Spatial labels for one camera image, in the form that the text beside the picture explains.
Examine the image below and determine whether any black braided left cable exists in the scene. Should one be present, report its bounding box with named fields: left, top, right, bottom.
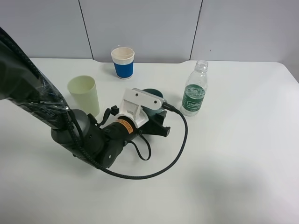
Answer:
left=0, top=27, right=189, bottom=180

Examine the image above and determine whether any teal plastic cup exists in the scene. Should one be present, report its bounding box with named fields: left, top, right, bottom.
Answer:
left=142, top=88, right=163, bottom=117

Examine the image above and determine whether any blue white paper cup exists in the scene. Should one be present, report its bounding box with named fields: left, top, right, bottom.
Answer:
left=111, top=45, right=135, bottom=79

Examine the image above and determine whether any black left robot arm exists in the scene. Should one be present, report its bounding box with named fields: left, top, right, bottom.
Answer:
left=0, top=30, right=176, bottom=173

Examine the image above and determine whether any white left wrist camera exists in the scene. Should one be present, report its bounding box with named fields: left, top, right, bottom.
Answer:
left=116, top=88, right=166, bottom=128

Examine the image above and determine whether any cream plastic cup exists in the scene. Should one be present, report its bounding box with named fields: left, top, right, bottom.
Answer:
left=67, top=76, right=100, bottom=117

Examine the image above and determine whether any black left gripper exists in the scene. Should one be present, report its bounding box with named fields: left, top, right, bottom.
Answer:
left=102, top=110, right=171, bottom=143

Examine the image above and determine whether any clear bottle green label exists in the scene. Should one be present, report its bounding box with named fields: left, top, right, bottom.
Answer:
left=180, top=60, right=208, bottom=116

